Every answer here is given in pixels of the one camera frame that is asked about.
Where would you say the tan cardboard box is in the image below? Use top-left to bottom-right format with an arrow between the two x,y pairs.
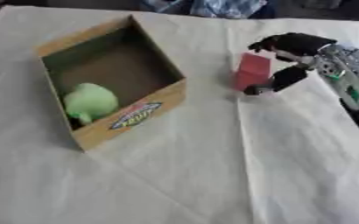
33,14 -> 189,152

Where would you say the person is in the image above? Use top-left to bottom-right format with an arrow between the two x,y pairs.
137,0 -> 278,20

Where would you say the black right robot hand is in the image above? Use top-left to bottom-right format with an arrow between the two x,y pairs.
242,31 -> 339,96

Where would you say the red rectangular block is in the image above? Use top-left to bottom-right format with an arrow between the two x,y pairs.
231,52 -> 273,92

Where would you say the green soft toy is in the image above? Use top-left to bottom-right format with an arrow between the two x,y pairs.
61,82 -> 120,125

